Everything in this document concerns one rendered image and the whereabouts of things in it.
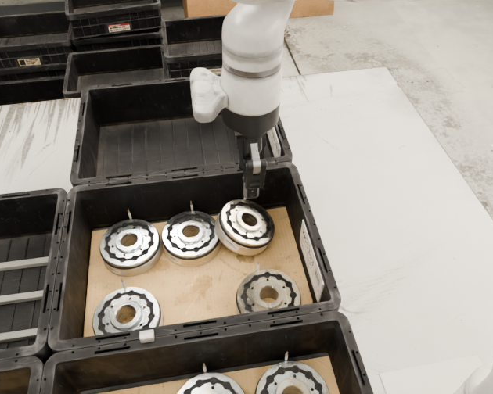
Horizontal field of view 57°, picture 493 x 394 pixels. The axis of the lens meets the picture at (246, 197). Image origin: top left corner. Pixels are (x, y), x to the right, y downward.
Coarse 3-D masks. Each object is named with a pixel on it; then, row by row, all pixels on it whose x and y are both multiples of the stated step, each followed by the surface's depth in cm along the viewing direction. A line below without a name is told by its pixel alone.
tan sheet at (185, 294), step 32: (160, 224) 85; (288, 224) 85; (96, 256) 80; (160, 256) 80; (224, 256) 80; (256, 256) 80; (288, 256) 80; (96, 288) 76; (160, 288) 76; (192, 288) 76; (224, 288) 76; (128, 320) 72; (192, 320) 72
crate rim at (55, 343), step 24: (288, 168) 81; (72, 192) 77; (72, 216) 74; (312, 216) 74; (312, 240) 70; (336, 288) 65; (264, 312) 62; (288, 312) 62; (312, 312) 62; (48, 336) 60; (96, 336) 60
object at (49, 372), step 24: (336, 312) 62; (168, 336) 60; (192, 336) 60; (216, 336) 60; (240, 336) 60; (48, 360) 58; (72, 360) 58; (360, 360) 58; (48, 384) 56; (360, 384) 56
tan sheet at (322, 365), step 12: (300, 360) 68; (312, 360) 68; (324, 360) 68; (228, 372) 67; (240, 372) 67; (252, 372) 67; (324, 372) 67; (156, 384) 66; (168, 384) 66; (180, 384) 66; (240, 384) 66; (252, 384) 66; (336, 384) 66
